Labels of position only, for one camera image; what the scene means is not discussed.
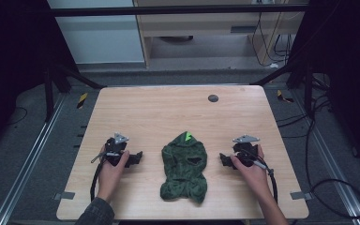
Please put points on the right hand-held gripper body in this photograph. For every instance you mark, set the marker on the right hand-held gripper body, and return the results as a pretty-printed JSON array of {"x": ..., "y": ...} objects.
[{"x": 246, "y": 150}]

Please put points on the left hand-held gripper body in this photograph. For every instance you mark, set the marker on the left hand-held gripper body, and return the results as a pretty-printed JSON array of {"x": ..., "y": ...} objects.
[{"x": 117, "y": 146}]

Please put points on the person's right hand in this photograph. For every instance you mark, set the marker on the person's right hand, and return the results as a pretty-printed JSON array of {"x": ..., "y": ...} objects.
[{"x": 252, "y": 176}]

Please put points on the person's left hand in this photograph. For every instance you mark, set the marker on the person's left hand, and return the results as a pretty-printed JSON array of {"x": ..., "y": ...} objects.
[{"x": 109, "y": 176}]

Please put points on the green hooded pet garment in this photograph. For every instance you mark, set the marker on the green hooded pet garment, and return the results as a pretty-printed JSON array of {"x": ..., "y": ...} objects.
[{"x": 183, "y": 170}]

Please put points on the yellow black striped tape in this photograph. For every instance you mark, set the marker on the yellow black striped tape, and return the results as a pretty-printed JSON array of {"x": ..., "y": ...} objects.
[
  {"x": 82, "y": 100},
  {"x": 283, "y": 97}
]

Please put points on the grey round table grommet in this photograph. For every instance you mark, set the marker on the grey round table grommet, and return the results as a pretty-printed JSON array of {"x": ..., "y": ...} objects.
[{"x": 213, "y": 98}]

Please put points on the white plug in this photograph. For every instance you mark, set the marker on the white plug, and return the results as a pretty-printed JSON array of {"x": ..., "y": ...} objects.
[{"x": 274, "y": 65}]

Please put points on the white cabinet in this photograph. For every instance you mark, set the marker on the white cabinet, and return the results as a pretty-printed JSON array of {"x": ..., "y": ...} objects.
[{"x": 100, "y": 34}]

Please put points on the light wooden desk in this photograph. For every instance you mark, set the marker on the light wooden desk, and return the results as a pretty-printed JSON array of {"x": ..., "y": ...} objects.
[{"x": 200, "y": 23}]

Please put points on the black curtain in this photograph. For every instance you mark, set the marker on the black curtain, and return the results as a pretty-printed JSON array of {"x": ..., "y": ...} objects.
[
  {"x": 350, "y": 62},
  {"x": 12, "y": 62}
]

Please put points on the grey table bracket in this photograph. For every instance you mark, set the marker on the grey table bracket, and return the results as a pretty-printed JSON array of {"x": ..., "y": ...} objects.
[
  {"x": 64, "y": 195},
  {"x": 300, "y": 195}
]

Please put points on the black diagonal frame brace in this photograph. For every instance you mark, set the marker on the black diagonal frame brace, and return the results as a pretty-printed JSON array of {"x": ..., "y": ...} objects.
[
  {"x": 81, "y": 77},
  {"x": 278, "y": 75}
]

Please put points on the black frame post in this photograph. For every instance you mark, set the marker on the black frame post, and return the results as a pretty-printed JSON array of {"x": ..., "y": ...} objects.
[{"x": 49, "y": 97}]

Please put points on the metal floor rail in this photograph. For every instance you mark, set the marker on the metal floor rail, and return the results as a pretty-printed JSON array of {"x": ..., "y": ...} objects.
[
  {"x": 337, "y": 175},
  {"x": 28, "y": 162}
]

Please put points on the black horizontal frame bar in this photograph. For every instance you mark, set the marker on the black horizontal frame bar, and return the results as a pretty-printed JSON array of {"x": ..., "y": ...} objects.
[{"x": 168, "y": 10}]

